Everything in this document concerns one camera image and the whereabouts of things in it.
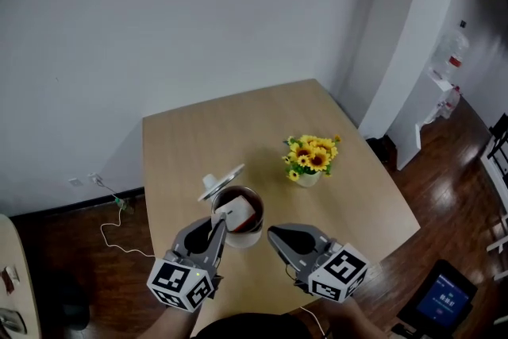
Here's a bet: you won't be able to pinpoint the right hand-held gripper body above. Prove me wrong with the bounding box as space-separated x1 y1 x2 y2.
287 241 371 305

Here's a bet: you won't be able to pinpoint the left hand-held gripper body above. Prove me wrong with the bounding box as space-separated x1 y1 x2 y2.
146 248 222 314

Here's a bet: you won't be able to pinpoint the white electric kettle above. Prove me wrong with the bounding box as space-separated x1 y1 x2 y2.
196 163 266 249

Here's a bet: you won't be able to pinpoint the white block with red side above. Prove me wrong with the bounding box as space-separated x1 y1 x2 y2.
215 195 258 233

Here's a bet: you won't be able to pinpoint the person's right forearm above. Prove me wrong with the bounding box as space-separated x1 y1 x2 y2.
316 294 393 339

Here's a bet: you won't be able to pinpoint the person's left forearm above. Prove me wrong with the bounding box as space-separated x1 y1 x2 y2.
136 303 200 339

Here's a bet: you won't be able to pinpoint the person's dark clothing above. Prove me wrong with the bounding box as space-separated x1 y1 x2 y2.
189 312 315 339

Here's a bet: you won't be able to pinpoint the sunflowers in white pot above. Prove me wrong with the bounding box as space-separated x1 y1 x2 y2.
281 134 343 189

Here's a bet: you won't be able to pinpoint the black tablet with blue screen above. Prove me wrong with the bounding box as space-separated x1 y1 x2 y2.
391 259 479 339

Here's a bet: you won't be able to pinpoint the black round stool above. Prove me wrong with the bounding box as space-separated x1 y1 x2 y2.
38 268 91 331

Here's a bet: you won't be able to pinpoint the square wooden table white legs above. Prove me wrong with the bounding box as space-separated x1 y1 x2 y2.
141 78 422 327

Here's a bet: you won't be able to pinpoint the white water dispenser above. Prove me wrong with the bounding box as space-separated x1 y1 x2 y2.
395 68 454 172

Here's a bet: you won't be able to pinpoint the round beige table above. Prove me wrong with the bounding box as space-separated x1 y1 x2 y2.
0 214 41 339

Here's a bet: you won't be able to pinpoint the round metal dish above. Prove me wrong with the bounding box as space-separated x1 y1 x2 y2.
0 306 29 335

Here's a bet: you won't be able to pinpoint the row of clear water jugs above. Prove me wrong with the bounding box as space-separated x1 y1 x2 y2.
435 84 462 121

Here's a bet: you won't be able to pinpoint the black metal railing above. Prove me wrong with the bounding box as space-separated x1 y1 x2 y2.
487 111 508 175

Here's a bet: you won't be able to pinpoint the clear water dispenser bottle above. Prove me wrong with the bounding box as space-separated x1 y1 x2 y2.
429 26 471 81

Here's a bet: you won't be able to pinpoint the long white floor cable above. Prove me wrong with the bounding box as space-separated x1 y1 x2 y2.
94 179 156 260

